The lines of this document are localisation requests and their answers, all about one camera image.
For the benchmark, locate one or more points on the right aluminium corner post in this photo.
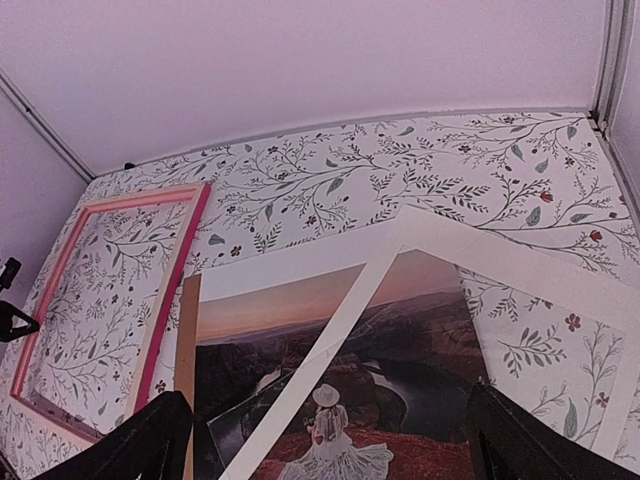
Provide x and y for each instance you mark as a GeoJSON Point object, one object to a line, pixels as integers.
{"type": "Point", "coordinates": [618, 33]}

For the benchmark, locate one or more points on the left aluminium corner post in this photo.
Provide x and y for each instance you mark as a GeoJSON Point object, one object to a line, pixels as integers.
{"type": "Point", "coordinates": [44, 130]}

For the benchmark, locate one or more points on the brown fibreboard backing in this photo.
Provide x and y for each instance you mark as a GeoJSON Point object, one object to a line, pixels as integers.
{"type": "Point", "coordinates": [184, 373]}

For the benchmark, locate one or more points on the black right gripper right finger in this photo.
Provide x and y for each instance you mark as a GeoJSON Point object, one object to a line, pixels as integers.
{"type": "Point", "coordinates": [506, 442]}

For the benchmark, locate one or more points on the pink wooden picture frame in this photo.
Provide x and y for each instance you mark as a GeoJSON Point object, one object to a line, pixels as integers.
{"type": "Point", "coordinates": [195, 196]}

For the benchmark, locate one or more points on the aluminium corner post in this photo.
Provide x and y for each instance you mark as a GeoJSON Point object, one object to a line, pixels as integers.
{"type": "Point", "coordinates": [618, 33]}
{"type": "Point", "coordinates": [44, 130]}

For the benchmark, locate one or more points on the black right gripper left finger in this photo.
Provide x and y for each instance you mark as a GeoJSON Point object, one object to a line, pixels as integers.
{"type": "Point", "coordinates": [152, 444]}

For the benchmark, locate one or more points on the white mat board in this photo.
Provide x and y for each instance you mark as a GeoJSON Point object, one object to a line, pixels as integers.
{"type": "Point", "coordinates": [505, 262]}

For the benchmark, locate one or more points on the canyon landscape photo print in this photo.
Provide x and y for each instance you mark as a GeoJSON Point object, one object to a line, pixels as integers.
{"type": "Point", "coordinates": [384, 374]}

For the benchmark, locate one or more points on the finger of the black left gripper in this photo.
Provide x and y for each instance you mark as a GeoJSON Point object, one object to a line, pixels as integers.
{"type": "Point", "coordinates": [14, 323]}
{"type": "Point", "coordinates": [8, 272]}

